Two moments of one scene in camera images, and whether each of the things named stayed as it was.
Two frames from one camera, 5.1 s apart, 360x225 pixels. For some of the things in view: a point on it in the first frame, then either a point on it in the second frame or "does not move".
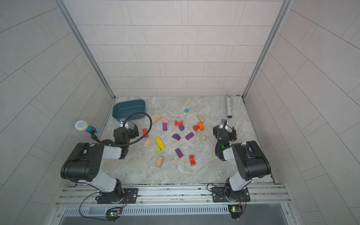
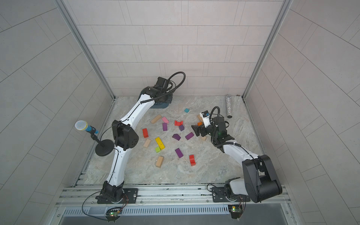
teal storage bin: x=122 y=110 -> x=160 y=105
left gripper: x=132 y=132 -> x=168 y=100
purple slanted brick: x=189 y=136 does not move
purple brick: x=164 y=126 does not move
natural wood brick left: x=147 y=143 does not move
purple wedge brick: x=176 y=136 does not move
